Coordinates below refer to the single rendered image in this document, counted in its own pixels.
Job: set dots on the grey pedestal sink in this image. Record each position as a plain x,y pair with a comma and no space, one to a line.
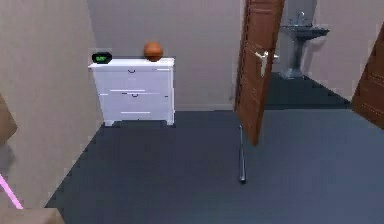
300,36

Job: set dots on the brown wooden room door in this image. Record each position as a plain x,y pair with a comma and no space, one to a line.
256,66

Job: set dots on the black digital alarm clock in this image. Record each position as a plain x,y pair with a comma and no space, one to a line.
101,57

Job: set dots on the pink strip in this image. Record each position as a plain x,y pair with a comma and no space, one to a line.
10,192

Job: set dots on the grey baseball bat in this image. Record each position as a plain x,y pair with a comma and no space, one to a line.
241,160

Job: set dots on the orange basketball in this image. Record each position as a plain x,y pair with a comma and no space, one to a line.
153,51

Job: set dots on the brown box shape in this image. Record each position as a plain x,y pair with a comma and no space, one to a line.
6,121

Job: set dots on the brown panelled room door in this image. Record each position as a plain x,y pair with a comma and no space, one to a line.
370,90

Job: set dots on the white chest of drawers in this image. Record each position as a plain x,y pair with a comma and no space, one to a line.
135,90

